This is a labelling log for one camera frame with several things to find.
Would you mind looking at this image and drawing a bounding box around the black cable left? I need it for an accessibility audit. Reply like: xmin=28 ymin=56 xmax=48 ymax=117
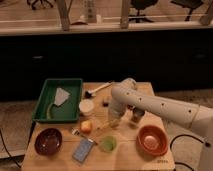
xmin=0 ymin=120 xmax=37 ymax=169

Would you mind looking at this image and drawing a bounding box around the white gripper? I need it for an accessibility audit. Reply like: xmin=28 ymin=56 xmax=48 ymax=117
xmin=108 ymin=101 xmax=126 ymax=128

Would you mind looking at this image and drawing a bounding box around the dark small cup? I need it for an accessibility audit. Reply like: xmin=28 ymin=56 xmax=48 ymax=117
xmin=131 ymin=108 xmax=145 ymax=123

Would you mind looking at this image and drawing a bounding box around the black office chair right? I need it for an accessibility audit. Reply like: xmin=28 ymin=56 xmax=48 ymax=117
xmin=171 ymin=0 xmax=203 ymax=21

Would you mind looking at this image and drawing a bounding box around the blue rectangular sponge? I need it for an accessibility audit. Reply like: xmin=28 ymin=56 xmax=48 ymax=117
xmin=72 ymin=139 xmax=94 ymax=163

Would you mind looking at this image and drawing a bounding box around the dark purple bowl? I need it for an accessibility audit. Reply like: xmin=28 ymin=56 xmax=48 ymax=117
xmin=34 ymin=128 xmax=62 ymax=156

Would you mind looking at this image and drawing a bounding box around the brown pine cone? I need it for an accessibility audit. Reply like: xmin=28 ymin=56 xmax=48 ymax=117
xmin=127 ymin=105 xmax=134 ymax=111

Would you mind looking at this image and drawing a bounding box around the yellow banana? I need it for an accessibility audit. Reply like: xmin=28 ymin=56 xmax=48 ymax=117
xmin=97 ymin=122 xmax=110 ymax=130

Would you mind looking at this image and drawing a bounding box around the pale egg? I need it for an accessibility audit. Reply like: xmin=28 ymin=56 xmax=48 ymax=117
xmin=144 ymin=135 xmax=158 ymax=150

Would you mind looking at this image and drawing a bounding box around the white round container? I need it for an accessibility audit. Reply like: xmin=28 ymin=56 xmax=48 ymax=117
xmin=79 ymin=99 xmax=94 ymax=116

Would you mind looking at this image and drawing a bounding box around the green plastic tray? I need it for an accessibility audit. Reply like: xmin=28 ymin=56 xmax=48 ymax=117
xmin=33 ymin=78 xmax=83 ymax=123

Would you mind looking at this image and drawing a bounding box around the black cable right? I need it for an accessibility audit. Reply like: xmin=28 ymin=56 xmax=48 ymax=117
xmin=169 ymin=133 xmax=204 ymax=171

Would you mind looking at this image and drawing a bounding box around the black office chair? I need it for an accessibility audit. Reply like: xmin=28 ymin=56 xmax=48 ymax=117
xmin=171 ymin=0 xmax=203 ymax=21
xmin=26 ymin=0 xmax=56 ymax=10
xmin=129 ymin=0 xmax=158 ymax=23

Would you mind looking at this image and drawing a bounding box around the grey cloth piece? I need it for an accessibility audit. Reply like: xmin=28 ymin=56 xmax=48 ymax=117
xmin=54 ymin=88 xmax=70 ymax=106

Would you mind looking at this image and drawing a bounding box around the orange bowl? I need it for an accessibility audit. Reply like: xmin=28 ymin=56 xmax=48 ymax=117
xmin=136 ymin=125 xmax=168 ymax=157

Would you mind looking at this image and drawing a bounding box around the white handled brush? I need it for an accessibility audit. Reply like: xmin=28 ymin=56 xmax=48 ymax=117
xmin=84 ymin=81 xmax=114 ymax=98

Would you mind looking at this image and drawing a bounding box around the green plastic cup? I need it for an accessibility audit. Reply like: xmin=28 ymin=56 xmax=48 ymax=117
xmin=99 ymin=136 xmax=117 ymax=153

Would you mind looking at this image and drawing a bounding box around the green curved vegetable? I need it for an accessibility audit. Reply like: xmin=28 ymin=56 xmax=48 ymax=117
xmin=46 ymin=103 xmax=54 ymax=119

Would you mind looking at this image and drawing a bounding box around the black cable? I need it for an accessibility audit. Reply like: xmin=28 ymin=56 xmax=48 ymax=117
xmin=0 ymin=120 xmax=37 ymax=169
xmin=169 ymin=133 xmax=204 ymax=171

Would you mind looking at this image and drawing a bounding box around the black office chair left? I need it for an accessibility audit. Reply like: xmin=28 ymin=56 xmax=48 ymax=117
xmin=26 ymin=0 xmax=56 ymax=10

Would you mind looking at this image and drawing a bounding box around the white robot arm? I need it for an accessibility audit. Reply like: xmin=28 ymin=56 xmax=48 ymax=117
xmin=108 ymin=78 xmax=213 ymax=171

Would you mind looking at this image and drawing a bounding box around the orange apple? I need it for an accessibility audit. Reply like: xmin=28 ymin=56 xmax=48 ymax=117
xmin=80 ymin=120 xmax=93 ymax=134

